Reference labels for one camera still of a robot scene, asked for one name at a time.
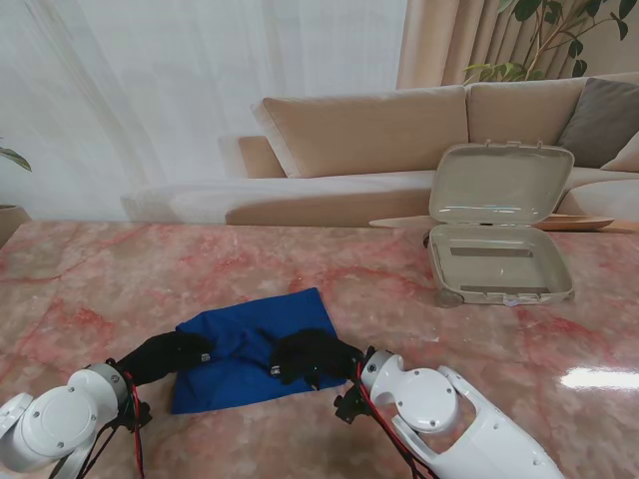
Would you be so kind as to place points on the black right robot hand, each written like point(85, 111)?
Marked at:
point(314, 354)

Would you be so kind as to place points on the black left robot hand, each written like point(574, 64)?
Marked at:
point(165, 354)

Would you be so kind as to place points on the blue shirt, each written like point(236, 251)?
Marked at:
point(279, 314)

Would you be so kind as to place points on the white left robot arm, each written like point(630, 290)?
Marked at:
point(55, 419)

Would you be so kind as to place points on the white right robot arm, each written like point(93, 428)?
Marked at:
point(439, 399)

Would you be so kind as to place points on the open beige hard suitcase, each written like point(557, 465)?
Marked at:
point(499, 184)

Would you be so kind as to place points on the beige sectional sofa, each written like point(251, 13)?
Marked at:
point(364, 135)

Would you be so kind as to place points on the small green plant leaf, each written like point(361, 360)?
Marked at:
point(17, 158)

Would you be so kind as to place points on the white sheer curtain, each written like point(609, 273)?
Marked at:
point(150, 100)

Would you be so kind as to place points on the oval wooden tray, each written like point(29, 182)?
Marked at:
point(574, 223)

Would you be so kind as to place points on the beige drape curtain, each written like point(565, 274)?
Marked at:
point(434, 45)

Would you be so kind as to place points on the tall green leafy plant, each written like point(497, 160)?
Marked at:
point(499, 72)

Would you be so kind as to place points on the beige sofa cushion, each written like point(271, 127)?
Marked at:
point(626, 159)

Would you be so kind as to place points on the grey sofa cushion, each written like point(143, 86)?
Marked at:
point(604, 120)

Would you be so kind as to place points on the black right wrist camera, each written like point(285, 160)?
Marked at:
point(352, 404)

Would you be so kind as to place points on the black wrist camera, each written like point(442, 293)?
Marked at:
point(142, 414)
point(352, 404)

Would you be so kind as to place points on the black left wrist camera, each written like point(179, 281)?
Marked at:
point(142, 414)

